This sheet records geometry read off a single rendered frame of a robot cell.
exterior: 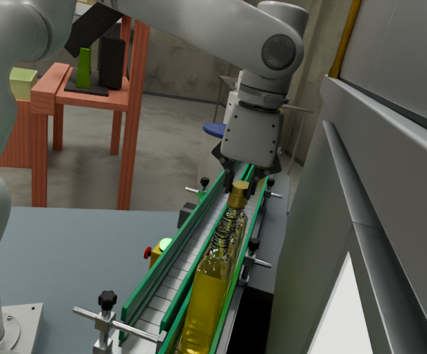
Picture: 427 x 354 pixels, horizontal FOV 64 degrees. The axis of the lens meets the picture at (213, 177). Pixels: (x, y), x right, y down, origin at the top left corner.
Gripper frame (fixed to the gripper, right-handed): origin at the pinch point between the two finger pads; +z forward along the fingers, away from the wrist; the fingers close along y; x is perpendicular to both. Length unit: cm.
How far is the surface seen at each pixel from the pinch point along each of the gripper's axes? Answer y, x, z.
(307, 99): -22, -526, 30
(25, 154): 245, -219, 119
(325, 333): -12.7, 39.0, -5.7
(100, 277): 43, -29, 60
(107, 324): 13.8, 21.2, 22.0
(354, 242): -12.4, 38.3, -13.2
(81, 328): 36, -7, 60
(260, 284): -9.7, -13.3, 30.0
